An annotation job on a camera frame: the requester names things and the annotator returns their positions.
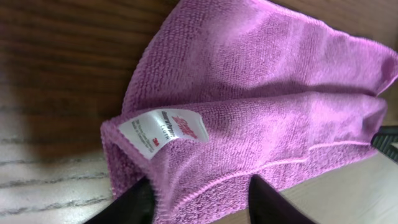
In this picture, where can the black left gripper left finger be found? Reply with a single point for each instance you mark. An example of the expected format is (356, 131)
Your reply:
(135, 206)

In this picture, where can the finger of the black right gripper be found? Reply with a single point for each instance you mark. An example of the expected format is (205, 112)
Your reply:
(385, 141)

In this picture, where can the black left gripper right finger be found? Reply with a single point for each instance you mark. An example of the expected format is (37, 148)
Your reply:
(267, 206)

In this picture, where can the purple microfiber cloth with label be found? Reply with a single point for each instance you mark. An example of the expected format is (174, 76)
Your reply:
(229, 89)

